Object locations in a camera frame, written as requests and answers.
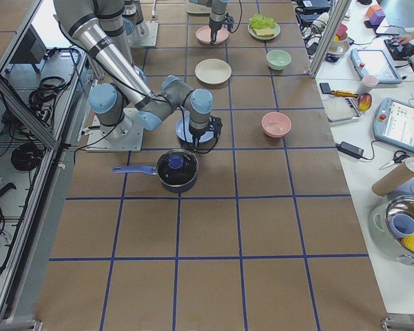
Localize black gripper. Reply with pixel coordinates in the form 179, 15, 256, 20
189, 116, 222, 146
209, 12, 235, 43

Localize pink plate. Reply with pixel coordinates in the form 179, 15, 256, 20
195, 26, 229, 45

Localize blue plate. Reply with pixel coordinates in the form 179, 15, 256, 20
175, 114, 214, 143

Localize person's forearm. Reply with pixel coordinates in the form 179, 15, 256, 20
397, 31, 414, 45

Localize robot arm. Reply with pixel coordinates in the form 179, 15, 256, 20
189, 0, 234, 44
54, 1, 222, 148

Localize glass pot lid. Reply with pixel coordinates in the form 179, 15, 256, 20
156, 149, 198, 187

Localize cream white plate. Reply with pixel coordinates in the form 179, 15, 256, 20
195, 59, 232, 85

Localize green lettuce leaf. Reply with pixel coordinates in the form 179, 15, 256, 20
249, 13, 276, 29

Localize bread slice on plate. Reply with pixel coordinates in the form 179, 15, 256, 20
252, 28, 274, 38

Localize dark blue saucepan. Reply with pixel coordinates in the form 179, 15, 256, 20
112, 162, 198, 193

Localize green plate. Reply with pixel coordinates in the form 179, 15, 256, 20
247, 23, 281, 41

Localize green bowl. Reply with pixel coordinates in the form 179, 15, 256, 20
266, 50, 292, 70

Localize pink bowl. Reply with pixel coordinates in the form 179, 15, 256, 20
261, 112, 292, 138

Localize black phone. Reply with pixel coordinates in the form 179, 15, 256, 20
319, 82, 332, 94

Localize white bowl with fruit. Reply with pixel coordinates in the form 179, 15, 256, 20
328, 23, 349, 54

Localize silver kitchen scale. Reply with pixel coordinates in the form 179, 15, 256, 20
323, 97, 362, 126

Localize black power adapter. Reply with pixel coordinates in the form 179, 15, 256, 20
336, 141, 364, 159

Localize white paper cup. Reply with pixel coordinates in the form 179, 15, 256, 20
358, 74, 379, 94

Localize purple cube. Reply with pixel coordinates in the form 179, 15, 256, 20
369, 10, 386, 26

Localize far teach pendant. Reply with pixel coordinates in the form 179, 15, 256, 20
350, 49, 402, 84

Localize teach pendant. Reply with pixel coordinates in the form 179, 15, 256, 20
350, 49, 402, 84
373, 98, 414, 153

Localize orange cube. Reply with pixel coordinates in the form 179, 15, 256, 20
365, 4, 382, 18

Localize red yellow mango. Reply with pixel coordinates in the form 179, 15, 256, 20
358, 93, 372, 112

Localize black control box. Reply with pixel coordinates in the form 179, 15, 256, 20
10, 25, 47, 72

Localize near teach pendant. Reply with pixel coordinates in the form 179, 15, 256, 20
373, 98, 414, 153

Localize scissors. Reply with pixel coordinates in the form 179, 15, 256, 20
379, 150, 410, 170

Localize cardboard tube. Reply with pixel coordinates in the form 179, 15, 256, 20
371, 157, 414, 197

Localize blue cup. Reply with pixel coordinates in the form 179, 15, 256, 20
389, 214, 414, 239

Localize steel mixing bowl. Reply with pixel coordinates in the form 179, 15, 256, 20
385, 196, 414, 267

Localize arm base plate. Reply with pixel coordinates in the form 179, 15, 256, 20
85, 108, 143, 152
124, 19, 158, 48

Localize aluminium frame post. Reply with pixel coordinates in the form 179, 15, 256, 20
309, 0, 351, 79

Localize orange handled tool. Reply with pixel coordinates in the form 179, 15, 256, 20
331, 90, 359, 98

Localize coiled black cables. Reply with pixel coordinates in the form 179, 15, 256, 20
10, 141, 44, 172

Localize grey pot with handles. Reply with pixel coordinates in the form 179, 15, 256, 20
368, 203, 404, 261

